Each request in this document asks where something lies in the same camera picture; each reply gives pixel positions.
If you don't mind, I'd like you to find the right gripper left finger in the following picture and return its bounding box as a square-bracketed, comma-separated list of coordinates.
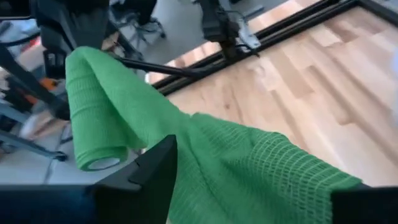
[0, 134, 178, 224]

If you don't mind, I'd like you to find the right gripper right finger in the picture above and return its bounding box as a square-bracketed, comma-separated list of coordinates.
[330, 182, 398, 224]

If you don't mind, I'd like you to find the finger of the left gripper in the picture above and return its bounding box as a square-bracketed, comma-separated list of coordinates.
[43, 50, 68, 79]

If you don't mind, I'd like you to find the green elastic bandage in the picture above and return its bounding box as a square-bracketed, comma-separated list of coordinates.
[64, 45, 363, 224]

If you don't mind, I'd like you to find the black office chair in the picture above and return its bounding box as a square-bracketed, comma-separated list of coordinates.
[110, 0, 167, 48]

